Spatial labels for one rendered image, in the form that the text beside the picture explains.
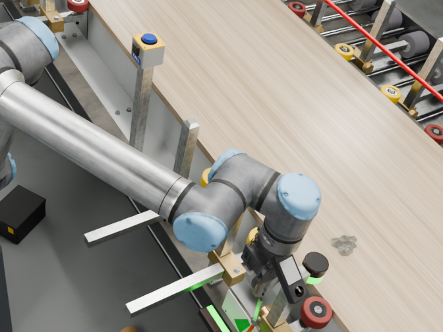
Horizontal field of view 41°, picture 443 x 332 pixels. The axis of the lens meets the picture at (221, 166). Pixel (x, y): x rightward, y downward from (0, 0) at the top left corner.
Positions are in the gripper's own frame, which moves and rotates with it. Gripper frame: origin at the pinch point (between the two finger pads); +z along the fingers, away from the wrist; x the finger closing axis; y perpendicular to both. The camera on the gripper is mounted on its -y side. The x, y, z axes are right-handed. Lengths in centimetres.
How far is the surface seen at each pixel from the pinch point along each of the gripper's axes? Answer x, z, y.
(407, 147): -89, 12, 28
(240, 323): -5.2, 27.3, 5.3
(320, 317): -16.8, 11.3, -8.4
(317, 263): -12.3, -8.7, -2.3
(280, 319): -6.8, 10.9, -3.9
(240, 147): -33, 13, 52
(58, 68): -5, 33, 131
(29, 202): 14, 91, 117
